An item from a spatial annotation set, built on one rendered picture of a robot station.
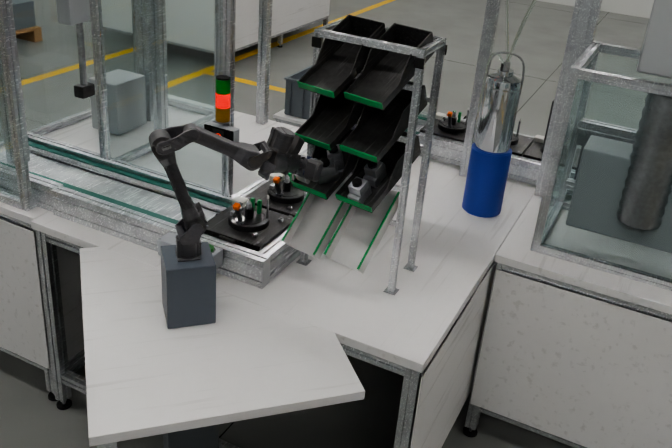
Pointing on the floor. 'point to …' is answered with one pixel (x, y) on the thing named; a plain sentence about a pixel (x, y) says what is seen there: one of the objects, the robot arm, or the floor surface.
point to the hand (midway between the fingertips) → (304, 161)
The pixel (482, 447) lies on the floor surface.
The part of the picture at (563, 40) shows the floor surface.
